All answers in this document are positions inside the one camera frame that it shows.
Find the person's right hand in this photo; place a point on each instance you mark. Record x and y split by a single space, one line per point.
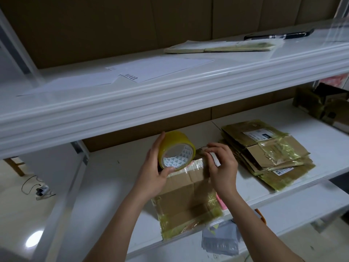
223 169

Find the person's left hand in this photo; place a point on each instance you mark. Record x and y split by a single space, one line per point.
150 174

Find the pink utility knife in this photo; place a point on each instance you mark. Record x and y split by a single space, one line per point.
221 203

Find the white metal shelf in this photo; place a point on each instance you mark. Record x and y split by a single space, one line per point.
109 172

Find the yellow tape roll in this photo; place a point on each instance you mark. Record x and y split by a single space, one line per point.
174 139

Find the stack of cardboard boxes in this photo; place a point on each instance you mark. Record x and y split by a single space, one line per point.
267 152

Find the large plain cardboard box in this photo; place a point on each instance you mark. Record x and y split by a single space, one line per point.
188 210

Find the labelled taped cardboard box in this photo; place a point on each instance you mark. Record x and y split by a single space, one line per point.
311 101

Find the barcode label cardboard box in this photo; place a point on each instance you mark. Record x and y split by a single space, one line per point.
338 117

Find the person's right forearm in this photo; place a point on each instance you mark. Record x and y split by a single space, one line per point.
256 229

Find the person's left forearm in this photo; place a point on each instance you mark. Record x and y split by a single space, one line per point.
120 229

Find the package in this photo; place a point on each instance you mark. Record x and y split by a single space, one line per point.
223 46

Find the orange plastic object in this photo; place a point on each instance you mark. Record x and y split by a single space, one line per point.
262 216

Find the white paper sheet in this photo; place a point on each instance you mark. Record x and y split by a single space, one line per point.
71 83
158 68

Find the white power strip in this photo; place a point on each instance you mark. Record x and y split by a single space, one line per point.
41 190

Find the wooden chair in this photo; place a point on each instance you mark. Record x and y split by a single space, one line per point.
13 166

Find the red patterned panel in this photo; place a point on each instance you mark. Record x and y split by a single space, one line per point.
335 80

